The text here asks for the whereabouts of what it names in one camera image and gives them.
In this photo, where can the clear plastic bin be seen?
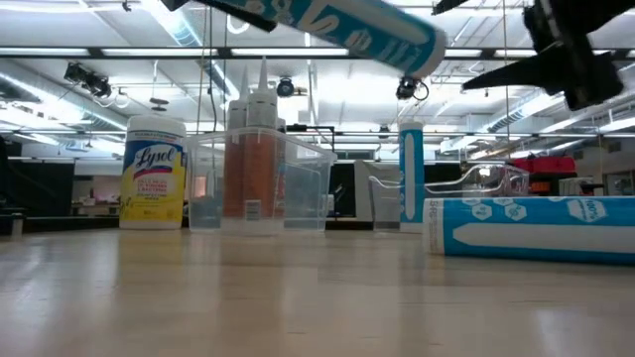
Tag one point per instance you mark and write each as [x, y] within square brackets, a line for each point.
[387, 198]
[307, 188]

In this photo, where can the round black overhead camera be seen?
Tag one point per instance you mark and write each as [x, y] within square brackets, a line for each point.
[285, 87]

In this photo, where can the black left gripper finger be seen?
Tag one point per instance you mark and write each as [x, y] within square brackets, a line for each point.
[223, 12]

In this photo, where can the orange white sealant tube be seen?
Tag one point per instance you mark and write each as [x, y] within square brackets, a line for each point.
[260, 163]
[235, 168]

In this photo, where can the blue white silicone tube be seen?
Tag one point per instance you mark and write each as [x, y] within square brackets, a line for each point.
[496, 208]
[419, 173]
[377, 35]

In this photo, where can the black rear frame bar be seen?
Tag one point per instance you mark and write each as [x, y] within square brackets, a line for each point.
[307, 128]

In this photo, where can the black table edge rail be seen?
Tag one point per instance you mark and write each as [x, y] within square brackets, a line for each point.
[69, 224]

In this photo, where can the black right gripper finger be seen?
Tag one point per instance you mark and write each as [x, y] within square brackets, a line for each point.
[454, 5]
[536, 74]

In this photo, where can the black ceiling fixture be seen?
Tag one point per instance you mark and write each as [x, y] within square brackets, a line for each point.
[159, 101]

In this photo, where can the overhead frame bar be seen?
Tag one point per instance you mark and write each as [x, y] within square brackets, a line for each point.
[223, 52]

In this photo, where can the small clear plastic container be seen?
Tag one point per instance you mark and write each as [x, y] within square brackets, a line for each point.
[364, 193]

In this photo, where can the red storage bins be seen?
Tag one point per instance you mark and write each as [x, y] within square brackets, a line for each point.
[546, 164]

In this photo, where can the black ceiling device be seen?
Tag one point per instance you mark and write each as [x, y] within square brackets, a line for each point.
[91, 82]

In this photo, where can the Lysol wipes canister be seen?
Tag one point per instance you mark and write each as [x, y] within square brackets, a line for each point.
[154, 188]

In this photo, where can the orange storage bin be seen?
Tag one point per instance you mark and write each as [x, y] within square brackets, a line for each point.
[541, 187]

